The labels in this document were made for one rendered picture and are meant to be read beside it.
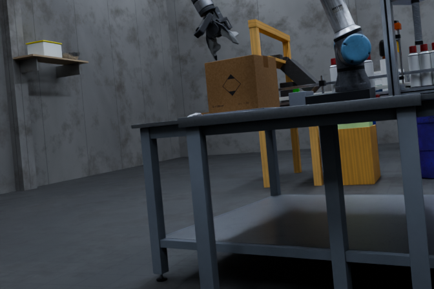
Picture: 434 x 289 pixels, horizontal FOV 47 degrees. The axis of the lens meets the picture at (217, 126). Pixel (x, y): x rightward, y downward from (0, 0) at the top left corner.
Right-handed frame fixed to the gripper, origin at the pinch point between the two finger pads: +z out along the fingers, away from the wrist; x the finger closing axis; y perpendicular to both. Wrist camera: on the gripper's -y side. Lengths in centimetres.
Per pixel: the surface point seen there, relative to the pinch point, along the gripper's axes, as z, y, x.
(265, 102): 23, 40, 29
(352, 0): -126, 957, 441
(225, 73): 1, 34, 38
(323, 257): 94, 3, 10
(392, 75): 41, 69, -22
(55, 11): -352, 366, 680
